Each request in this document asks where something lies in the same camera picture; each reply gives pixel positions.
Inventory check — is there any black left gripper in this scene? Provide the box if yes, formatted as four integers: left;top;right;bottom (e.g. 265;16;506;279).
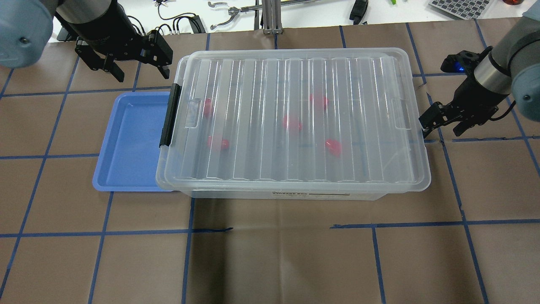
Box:
75;30;173;83

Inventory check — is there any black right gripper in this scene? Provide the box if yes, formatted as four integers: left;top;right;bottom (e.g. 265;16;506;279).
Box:
418;80;513;138

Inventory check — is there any red block from tray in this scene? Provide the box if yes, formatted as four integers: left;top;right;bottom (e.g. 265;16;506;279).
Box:
207;136;230;151

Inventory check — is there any clear plastic box lid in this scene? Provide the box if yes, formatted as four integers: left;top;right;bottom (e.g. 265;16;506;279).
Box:
156;47;432;193

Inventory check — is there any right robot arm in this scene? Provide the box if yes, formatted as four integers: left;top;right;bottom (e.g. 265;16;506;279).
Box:
419;2;540;137

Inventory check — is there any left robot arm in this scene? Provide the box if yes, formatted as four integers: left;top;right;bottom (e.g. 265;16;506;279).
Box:
0;0;173;82

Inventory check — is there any clear plastic storage box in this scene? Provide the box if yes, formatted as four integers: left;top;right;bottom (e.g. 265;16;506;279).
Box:
155;51;422;201

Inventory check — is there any red block near latch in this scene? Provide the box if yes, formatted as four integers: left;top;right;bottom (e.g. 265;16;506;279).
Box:
202;98;214;119

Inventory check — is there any blue plastic tray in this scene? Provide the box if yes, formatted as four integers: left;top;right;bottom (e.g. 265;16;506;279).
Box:
92;92;169;192

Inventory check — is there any metal grabber tool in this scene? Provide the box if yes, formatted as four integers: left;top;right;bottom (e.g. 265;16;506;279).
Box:
208;0;312;30

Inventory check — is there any grey keyboard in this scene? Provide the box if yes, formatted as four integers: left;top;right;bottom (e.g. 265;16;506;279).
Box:
427;0;494;20

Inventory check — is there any red block lower right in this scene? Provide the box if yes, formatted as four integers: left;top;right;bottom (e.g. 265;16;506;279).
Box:
325;138;343;157

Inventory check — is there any red block upper right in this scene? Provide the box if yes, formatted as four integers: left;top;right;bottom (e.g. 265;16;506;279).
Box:
308;94;329;111

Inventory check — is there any black handheld device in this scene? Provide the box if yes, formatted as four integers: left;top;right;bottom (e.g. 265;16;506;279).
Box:
349;0;369;25

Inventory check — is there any red block middle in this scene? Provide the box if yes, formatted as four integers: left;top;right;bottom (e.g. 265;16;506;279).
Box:
282;115;302;133

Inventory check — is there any black box latch handle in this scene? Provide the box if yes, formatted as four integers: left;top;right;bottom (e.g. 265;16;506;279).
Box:
159;83;183;147

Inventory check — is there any black cables bundle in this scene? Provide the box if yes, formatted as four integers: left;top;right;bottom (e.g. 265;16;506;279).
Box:
127;0;206;38

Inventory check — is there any aluminium frame post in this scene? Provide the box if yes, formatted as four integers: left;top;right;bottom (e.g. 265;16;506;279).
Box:
262;0;282;35

